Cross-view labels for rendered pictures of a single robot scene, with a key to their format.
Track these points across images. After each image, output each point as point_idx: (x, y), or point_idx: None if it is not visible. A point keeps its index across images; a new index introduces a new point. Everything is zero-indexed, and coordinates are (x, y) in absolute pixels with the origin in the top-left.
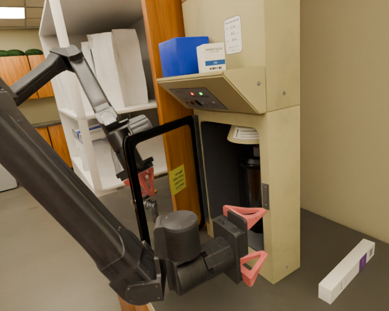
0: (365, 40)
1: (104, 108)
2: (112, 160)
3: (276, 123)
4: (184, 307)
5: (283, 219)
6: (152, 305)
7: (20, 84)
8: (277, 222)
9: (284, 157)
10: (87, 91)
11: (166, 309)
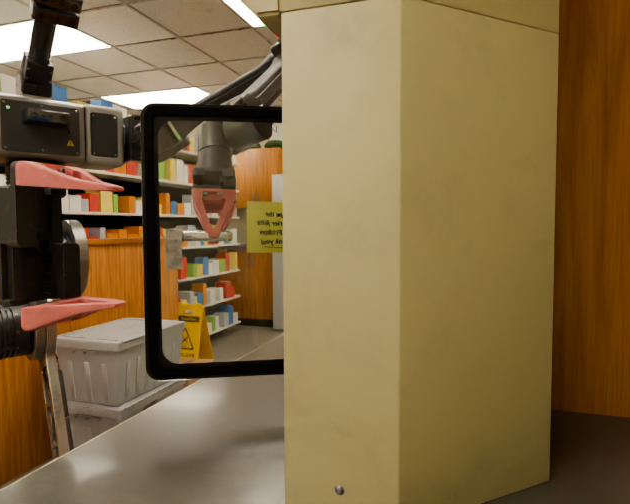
0: None
1: (230, 101)
2: None
3: (308, 41)
4: (140, 443)
5: (328, 327)
6: (129, 420)
7: (213, 92)
8: (305, 323)
9: (337, 140)
10: (248, 87)
11: (126, 431)
